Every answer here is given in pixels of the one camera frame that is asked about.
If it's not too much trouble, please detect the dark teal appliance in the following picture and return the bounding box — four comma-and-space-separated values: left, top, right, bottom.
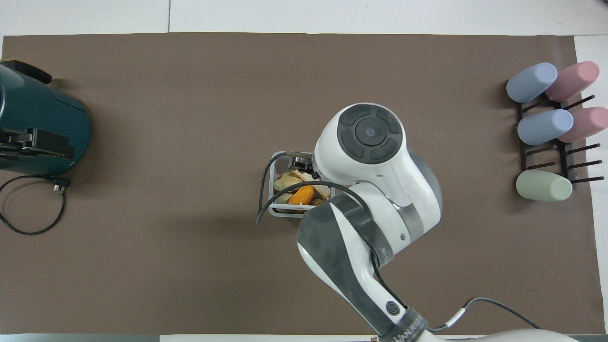
0, 59, 91, 177

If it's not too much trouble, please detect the white wire basket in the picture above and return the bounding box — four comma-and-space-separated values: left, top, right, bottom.
268, 151, 336, 219

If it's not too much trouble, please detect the orange trash piece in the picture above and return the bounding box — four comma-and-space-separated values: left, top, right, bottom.
288, 185, 315, 206

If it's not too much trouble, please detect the blue cup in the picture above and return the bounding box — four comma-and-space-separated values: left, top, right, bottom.
506, 62, 559, 104
517, 109, 574, 146

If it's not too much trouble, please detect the green cup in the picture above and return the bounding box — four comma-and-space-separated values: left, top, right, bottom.
516, 169, 573, 202

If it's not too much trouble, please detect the pink cup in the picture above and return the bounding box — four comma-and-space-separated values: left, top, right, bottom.
545, 61, 600, 102
558, 106, 608, 143

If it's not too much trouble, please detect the dark cup rack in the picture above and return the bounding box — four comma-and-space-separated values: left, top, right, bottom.
517, 95, 605, 191

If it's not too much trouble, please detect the pale yellow trash piece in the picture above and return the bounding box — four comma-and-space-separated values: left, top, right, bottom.
274, 173, 303, 191

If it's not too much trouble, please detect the white brown-edged trash piece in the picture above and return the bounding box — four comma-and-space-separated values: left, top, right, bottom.
292, 170, 332, 199

